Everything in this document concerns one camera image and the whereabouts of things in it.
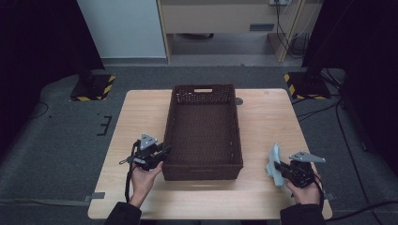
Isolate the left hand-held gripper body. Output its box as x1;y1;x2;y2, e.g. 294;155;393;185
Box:
118;133;166;173

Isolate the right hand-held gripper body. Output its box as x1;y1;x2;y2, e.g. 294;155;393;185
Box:
283;151;327;189

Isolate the light blue cloth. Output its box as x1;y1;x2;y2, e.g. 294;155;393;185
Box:
265;142;286;188

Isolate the brown woven basket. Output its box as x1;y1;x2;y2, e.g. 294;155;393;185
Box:
161;83;244;182

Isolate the person's right hand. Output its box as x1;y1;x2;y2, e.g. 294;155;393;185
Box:
283;172;322;206

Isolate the person's left hand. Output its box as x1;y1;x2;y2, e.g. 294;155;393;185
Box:
129;160;164;209

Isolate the black yellow striped stand base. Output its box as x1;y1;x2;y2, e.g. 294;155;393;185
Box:
283;71;331;101
69;73;116;102

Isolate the white panel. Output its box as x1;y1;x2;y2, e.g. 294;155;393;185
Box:
76;0;167;60

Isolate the dark curtain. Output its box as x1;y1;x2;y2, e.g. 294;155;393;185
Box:
301;0;398;176
0;0;106;158

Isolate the beige wooden cabinet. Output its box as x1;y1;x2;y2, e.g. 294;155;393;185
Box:
156;0;323;64

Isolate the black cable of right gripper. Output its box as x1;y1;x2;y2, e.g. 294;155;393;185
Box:
313;172;327;214

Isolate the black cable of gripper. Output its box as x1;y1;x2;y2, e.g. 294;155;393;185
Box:
118;140;140;203
313;172;327;214

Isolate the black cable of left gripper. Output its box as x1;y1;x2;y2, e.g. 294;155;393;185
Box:
118;140;140;203

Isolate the thin black floor cable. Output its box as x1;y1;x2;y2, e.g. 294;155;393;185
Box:
28;101;50;120
335;98;376;225

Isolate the thick black floor cable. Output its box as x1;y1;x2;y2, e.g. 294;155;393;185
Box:
325;200;398;223

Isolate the bundle of cabinet cables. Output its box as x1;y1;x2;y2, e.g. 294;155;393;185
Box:
274;0;312;60

